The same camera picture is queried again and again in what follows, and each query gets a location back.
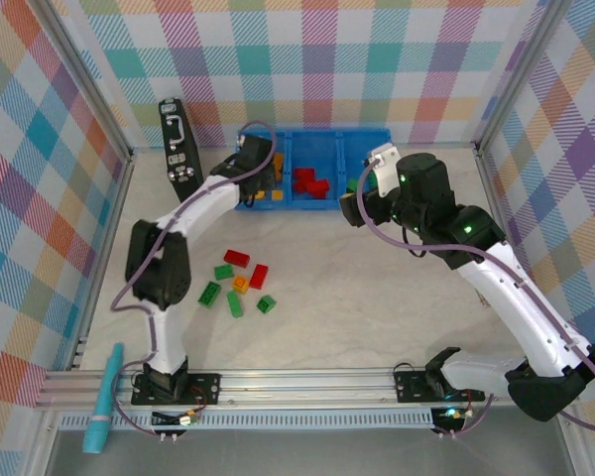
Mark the yellow curved lego brick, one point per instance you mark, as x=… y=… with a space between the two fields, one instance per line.
x=262 y=195

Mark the yellow long lego brick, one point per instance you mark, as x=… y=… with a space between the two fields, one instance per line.
x=276 y=195
x=278 y=166

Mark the red lego brick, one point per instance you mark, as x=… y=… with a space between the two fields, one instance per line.
x=237 y=258
x=301 y=187
x=305 y=174
x=258 y=276
x=320 y=188

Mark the orange square lego brick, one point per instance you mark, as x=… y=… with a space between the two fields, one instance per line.
x=241 y=283

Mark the narrow green lego brick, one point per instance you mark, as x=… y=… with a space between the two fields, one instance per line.
x=235 y=303

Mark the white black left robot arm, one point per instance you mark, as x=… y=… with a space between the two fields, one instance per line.
x=166 y=337

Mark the blue three-compartment bin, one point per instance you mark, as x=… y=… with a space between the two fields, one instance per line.
x=307 y=149

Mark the large green lego brick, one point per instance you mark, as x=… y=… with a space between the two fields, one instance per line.
x=210 y=294

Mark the small power connector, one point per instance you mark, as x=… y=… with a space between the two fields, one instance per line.
x=191 y=419
x=453 y=414

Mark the teal marker pen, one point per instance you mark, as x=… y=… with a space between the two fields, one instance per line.
x=104 y=396

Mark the aluminum table edge rail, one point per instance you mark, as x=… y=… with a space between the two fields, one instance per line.
x=486 y=173
x=104 y=248

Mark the aluminum frame post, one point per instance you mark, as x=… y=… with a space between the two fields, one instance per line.
x=525 y=64
x=79 y=69

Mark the aluminum base rail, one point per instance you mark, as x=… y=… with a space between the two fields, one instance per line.
x=302 y=389

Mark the aluminum frame leg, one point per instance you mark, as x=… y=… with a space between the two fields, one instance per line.
x=577 y=451
x=47 y=446

